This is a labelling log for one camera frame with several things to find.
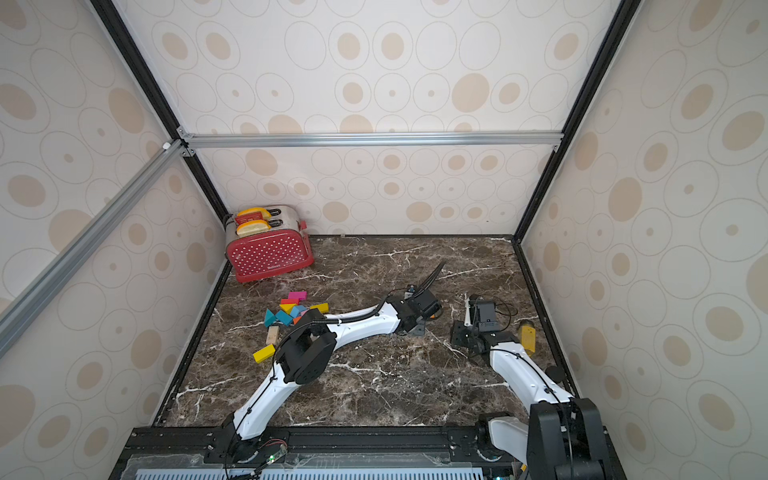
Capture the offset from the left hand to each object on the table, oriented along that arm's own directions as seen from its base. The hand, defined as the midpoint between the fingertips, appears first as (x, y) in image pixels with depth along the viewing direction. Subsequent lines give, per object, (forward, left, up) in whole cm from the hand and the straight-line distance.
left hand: (421, 325), depth 95 cm
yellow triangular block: (+5, +43, +1) cm, 44 cm away
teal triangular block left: (+1, +48, +1) cm, 48 cm away
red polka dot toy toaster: (+22, +46, +11) cm, 52 cm away
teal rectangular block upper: (+2, +44, -1) cm, 45 cm away
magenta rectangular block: (+11, +41, -1) cm, 43 cm away
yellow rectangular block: (+7, +32, -2) cm, 33 cm away
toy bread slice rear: (+28, +54, +21) cm, 65 cm away
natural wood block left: (-4, +46, 0) cm, 46 cm away
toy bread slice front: (+24, +54, +20) cm, 62 cm away
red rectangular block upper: (+8, +43, 0) cm, 44 cm away
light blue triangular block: (+4, +41, 0) cm, 41 cm away
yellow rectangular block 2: (-10, +47, -1) cm, 48 cm away
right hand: (-4, -10, +4) cm, 12 cm away
